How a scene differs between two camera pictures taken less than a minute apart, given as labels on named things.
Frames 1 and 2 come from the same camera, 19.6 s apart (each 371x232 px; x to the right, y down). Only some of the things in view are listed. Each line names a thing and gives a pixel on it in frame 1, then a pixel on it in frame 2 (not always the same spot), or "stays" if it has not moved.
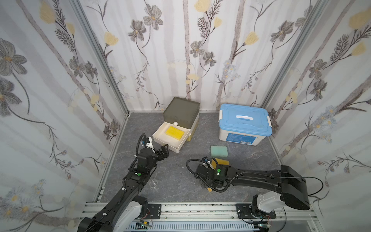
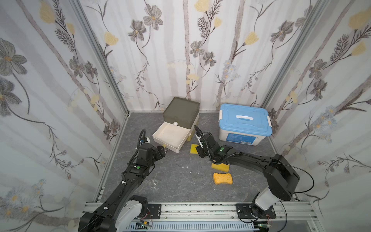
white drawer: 175,136 stays
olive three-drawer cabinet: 183,113 stays
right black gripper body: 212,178 -> 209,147
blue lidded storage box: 244,124 stays
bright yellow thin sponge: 174,132 -> 192,149
